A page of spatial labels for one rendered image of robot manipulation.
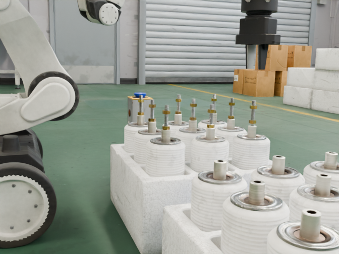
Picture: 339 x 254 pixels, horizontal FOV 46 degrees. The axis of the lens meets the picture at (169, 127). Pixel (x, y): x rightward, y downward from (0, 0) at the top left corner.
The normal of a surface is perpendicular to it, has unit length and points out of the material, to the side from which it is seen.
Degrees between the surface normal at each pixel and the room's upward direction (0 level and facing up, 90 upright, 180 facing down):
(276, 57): 90
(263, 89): 90
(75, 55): 90
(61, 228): 0
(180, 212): 0
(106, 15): 98
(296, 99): 90
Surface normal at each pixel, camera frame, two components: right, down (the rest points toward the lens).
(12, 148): 0.56, 0.00
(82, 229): 0.02, -0.98
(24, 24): 0.44, 0.55
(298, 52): 0.31, 0.18
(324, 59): -0.93, 0.04
